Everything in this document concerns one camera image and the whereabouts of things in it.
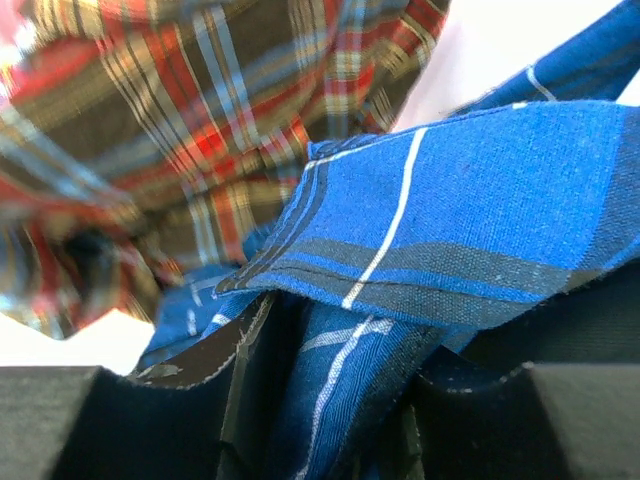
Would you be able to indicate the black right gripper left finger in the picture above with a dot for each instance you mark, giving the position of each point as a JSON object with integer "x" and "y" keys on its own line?
{"x": 100, "y": 425}

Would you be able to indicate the blue plaid shirt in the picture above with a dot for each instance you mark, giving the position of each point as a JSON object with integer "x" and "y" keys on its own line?
{"x": 396, "y": 251}

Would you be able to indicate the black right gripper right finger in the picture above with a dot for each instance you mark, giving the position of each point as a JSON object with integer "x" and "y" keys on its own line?
{"x": 553, "y": 394}

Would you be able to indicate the red brown plaid shirt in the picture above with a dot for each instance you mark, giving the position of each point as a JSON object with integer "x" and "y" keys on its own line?
{"x": 144, "y": 139}

